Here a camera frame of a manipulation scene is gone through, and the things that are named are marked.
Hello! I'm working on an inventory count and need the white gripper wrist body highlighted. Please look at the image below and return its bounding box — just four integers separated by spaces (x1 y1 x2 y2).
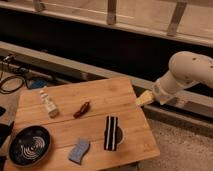
152 78 174 105

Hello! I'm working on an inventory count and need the black object at left edge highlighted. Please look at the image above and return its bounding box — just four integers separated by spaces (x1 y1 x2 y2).
0 106 14 148

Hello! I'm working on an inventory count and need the dark red pepper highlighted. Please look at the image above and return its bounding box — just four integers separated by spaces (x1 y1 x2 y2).
73 102 90 118

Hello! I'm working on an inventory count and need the black bowl with spiral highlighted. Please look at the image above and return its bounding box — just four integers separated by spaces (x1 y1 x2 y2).
8 125 51 167

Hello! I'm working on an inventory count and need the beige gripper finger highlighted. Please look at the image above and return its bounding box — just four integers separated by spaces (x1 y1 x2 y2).
136 90 154 106

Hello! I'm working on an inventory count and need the blue object on floor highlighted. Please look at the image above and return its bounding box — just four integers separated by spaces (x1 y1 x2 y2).
29 79 47 89

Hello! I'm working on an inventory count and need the black white striped cloth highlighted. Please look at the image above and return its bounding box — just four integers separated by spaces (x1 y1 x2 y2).
104 116 118 151

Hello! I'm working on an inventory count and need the blue sponge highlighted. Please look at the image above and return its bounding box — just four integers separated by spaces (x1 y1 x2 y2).
68 138 90 164

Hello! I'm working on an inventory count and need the white tube bottle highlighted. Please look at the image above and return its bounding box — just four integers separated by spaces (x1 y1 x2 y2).
40 90 59 118

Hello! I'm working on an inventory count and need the white cup under cloth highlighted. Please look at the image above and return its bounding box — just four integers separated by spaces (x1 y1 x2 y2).
117 127 124 146

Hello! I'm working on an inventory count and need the black cable loop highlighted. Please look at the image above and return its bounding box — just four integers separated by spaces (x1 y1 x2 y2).
0 74 26 95

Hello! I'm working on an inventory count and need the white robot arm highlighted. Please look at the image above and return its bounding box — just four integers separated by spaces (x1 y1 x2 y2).
136 51 213 106

